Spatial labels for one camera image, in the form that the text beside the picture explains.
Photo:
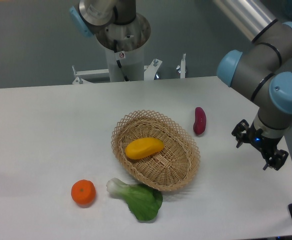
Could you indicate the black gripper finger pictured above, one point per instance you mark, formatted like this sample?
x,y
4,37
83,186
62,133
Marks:
x,y
274,158
240,133

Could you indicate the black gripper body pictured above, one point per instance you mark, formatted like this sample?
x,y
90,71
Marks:
x,y
262,137

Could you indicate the yellow mango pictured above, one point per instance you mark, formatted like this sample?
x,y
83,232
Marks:
x,y
143,147

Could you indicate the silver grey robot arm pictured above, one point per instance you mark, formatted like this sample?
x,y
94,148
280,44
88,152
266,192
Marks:
x,y
123,32

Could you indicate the woven wicker basket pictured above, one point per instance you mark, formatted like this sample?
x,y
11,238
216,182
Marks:
x,y
170,169

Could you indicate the purple sweet potato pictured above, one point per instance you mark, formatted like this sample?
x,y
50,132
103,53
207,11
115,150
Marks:
x,y
200,121

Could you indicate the green bok choy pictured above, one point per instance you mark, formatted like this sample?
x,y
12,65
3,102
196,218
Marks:
x,y
143,201

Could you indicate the orange tangerine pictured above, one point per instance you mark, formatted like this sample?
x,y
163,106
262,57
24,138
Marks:
x,y
83,192

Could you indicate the white metal base frame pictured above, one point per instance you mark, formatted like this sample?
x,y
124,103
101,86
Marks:
x,y
151,72

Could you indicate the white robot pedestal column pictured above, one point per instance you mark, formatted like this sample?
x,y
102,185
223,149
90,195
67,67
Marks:
x,y
125,66

